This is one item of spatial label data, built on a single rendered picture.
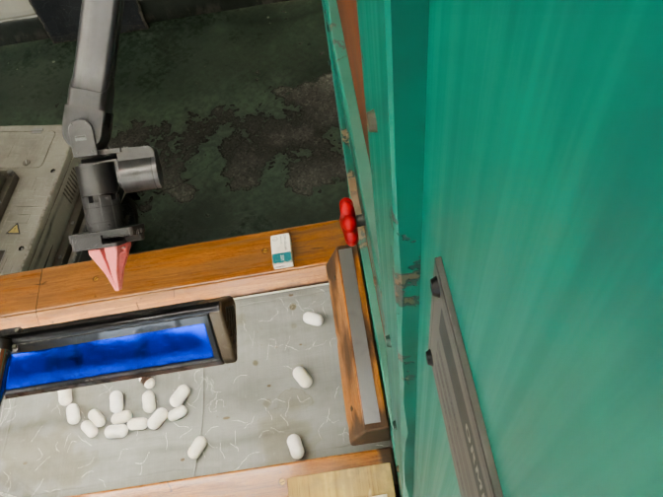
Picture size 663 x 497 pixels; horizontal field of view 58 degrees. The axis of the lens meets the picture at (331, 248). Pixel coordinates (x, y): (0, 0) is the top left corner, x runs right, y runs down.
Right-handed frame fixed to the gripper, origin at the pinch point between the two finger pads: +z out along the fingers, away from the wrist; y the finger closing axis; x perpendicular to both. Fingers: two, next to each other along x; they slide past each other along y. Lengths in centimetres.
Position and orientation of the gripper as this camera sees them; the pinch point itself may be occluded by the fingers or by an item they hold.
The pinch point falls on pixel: (117, 285)
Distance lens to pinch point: 102.5
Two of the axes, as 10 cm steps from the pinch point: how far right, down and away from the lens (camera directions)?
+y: 9.9, -1.4, -0.2
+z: 1.4, 9.8, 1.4
